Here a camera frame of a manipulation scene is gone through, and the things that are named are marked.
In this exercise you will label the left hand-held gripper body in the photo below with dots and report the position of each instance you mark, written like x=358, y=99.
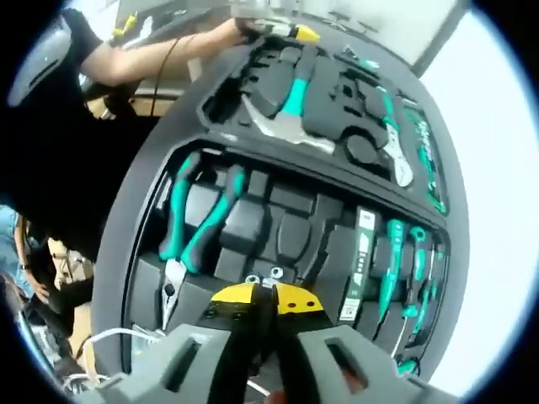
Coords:
x=252, y=8

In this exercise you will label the black box with white label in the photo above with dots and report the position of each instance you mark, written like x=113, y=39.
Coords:
x=358, y=261

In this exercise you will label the person's left hand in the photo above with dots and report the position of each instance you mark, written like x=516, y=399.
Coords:
x=236, y=33

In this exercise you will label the person's own body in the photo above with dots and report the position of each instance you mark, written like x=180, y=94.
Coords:
x=63, y=168

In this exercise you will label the row of sockets green rail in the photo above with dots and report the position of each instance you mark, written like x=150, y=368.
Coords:
x=425, y=147

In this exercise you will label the short green screwdriver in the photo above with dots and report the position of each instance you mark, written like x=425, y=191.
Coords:
x=420, y=269

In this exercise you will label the grey worn device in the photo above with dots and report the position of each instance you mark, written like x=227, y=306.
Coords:
x=38, y=59

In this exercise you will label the thin green screwdriver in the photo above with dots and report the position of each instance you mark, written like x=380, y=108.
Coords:
x=428, y=294

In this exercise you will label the black toolbox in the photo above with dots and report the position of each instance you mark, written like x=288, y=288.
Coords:
x=290, y=219

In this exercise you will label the large green screwdriver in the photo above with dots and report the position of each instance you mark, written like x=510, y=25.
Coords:
x=391, y=261

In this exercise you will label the green tool with black loop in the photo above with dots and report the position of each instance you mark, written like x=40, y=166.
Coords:
x=408, y=366

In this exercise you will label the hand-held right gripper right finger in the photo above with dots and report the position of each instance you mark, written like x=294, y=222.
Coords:
x=379, y=370

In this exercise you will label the person's right hand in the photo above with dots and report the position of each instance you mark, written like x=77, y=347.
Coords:
x=280, y=397

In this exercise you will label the small silver socket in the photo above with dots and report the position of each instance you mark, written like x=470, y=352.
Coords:
x=252, y=279
x=276, y=272

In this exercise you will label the yellow object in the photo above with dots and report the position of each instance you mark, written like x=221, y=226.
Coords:
x=124, y=25

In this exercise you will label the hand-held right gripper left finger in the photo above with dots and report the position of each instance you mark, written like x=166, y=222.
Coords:
x=145, y=374

